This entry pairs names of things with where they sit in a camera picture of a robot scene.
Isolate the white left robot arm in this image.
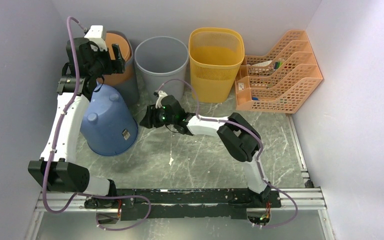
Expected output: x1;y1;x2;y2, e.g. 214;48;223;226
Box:
28;36;125;208

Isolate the orange plastic bin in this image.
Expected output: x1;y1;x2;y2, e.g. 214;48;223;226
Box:
100;31;134;87

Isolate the yellow mesh plastic bin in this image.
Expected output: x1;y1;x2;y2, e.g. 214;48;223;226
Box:
188;27;245;103

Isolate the aluminium frame rail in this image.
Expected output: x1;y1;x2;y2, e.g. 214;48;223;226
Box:
24;115;337;240

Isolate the dark grey ribbed bin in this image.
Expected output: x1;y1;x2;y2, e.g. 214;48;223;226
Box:
110;31;140;107

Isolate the orange plastic file organizer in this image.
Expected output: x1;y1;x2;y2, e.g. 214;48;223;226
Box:
234;29;323;114

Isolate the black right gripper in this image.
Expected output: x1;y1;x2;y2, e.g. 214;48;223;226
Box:
140;103;176;129

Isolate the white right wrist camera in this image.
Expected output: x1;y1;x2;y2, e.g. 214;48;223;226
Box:
153;90;168;109

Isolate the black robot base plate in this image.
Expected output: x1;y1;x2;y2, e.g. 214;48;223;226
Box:
84;188;282;222

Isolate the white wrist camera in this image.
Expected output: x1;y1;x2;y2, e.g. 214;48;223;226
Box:
153;90;168;109
84;25;108;52

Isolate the blue plastic bin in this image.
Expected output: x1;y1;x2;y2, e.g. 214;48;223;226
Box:
80;84;138;157

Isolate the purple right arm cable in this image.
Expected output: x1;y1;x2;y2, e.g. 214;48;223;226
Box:
155;78;299;230

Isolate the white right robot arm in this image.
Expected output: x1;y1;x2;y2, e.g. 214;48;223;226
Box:
139;90;271;207

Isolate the light grey plastic bin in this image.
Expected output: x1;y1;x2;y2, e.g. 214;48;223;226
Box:
134;36;189;103

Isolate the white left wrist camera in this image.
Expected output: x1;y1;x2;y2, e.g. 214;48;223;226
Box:
84;25;108;52

